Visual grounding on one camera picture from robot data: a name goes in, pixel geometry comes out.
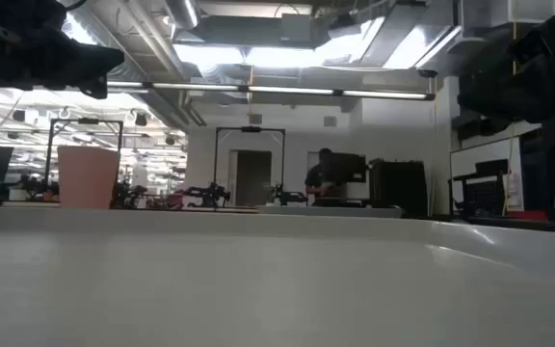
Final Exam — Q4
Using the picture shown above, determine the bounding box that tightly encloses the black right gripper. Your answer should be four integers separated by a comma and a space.
458, 13, 555, 124

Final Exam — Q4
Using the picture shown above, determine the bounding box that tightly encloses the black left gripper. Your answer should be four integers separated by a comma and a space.
0, 0, 125, 100

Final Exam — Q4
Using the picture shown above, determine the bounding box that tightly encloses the pink ribbed cup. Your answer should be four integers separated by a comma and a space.
57, 145, 121, 210

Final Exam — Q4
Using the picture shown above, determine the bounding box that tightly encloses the whiteboard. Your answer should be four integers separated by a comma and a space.
450, 137, 524, 213

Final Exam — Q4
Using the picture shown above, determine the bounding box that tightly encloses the black mesh cart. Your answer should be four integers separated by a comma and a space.
448, 158, 510, 218

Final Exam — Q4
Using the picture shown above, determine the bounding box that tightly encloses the red box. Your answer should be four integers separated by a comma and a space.
506, 209, 548, 222

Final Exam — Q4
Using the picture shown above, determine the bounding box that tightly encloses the black cabinet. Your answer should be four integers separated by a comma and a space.
368, 158, 429, 217

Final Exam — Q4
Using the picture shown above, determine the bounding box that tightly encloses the black monitor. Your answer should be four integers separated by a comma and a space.
328, 152, 369, 184

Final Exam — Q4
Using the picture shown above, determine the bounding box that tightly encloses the person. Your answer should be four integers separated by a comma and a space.
304, 147, 349, 207

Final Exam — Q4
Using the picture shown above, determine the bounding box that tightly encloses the long ceiling light bar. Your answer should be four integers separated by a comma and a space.
106, 80, 436, 101

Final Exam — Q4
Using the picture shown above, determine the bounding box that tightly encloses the grey doorway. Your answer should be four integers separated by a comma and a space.
228, 149, 273, 207

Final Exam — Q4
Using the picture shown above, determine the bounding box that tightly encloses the black gantry frame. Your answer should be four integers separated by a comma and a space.
213, 126, 287, 203
44, 118, 124, 201

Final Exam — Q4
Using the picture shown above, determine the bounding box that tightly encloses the silver round air duct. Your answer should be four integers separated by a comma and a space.
164, 0, 200, 30

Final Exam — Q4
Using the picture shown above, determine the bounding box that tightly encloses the grey rectangular air duct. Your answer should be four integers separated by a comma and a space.
188, 13, 330, 49

